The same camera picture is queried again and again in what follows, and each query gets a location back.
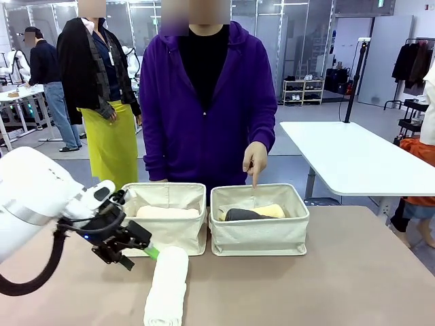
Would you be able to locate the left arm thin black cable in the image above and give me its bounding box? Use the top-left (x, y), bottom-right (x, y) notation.
top-left (56, 212), bottom-right (124, 236)

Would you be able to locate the black rolling cart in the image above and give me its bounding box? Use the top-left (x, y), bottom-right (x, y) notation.
top-left (383, 98), bottom-right (430, 139)

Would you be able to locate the person's left forearm purple sleeve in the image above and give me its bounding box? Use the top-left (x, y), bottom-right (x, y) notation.
top-left (245, 110), bottom-right (279, 158)

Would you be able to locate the left arm black cable sleeve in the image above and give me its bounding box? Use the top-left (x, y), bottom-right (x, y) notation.
top-left (0, 217), bottom-right (69, 297)

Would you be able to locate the black camera pole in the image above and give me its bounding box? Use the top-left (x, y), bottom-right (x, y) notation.
top-left (343, 36), bottom-right (372, 124)

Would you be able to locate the black bags pile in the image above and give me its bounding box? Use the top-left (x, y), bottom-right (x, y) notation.
top-left (325, 67), bottom-right (352, 95)

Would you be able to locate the cream fabric basket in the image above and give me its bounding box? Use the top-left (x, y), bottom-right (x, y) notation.
top-left (208, 183), bottom-right (311, 257)
top-left (119, 182), bottom-right (208, 257)

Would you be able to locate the white desk with legs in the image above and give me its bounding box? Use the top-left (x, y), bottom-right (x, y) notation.
top-left (0, 83), bottom-right (65, 152)

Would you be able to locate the yellow skirt person's right hand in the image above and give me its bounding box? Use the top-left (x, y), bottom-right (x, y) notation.
top-left (102, 103), bottom-right (118, 121)

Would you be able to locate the person in purple hoodie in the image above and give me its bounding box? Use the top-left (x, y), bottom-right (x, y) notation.
top-left (139, 20), bottom-right (279, 206)

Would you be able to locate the standing person in navy shirt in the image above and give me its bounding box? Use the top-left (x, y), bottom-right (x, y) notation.
top-left (22, 26), bottom-right (83, 153)

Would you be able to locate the person in yellow skirt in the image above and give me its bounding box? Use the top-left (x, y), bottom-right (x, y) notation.
top-left (56, 16), bottom-right (142, 192)

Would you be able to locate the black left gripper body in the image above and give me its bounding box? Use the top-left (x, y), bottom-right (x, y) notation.
top-left (81, 202), bottom-right (129, 247)

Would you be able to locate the clothes rack with dark coats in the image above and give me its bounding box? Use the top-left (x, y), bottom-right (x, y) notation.
top-left (391, 37), bottom-right (435, 90)

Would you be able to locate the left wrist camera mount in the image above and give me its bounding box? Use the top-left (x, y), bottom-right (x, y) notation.
top-left (108, 188), bottom-right (137, 206)

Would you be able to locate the white side table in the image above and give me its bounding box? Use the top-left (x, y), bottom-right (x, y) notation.
top-left (279, 120), bottom-right (435, 219)

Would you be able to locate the white towel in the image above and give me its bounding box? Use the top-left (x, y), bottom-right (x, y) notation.
top-left (143, 245), bottom-right (190, 326)

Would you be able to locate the grey towel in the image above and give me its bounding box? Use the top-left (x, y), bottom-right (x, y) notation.
top-left (224, 207), bottom-right (270, 222)

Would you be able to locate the person's right forearm purple sleeve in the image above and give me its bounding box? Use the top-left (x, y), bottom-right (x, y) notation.
top-left (143, 128), bottom-right (170, 182)

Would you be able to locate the person's left hand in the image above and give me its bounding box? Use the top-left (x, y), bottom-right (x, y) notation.
top-left (242, 141), bottom-right (270, 189)

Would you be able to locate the yellow towel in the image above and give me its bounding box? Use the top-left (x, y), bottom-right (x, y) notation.
top-left (252, 203), bottom-right (287, 219)

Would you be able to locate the wooden shoe rack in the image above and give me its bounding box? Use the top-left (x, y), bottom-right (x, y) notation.
top-left (282, 74), bottom-right (326, 107)

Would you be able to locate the cream towel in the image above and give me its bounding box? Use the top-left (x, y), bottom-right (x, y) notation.
top-left (135, 204), bottom-right (200, 219)

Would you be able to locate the person in cream top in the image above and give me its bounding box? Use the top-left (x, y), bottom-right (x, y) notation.
top-left (389, 65), bottom-right (435, 249)

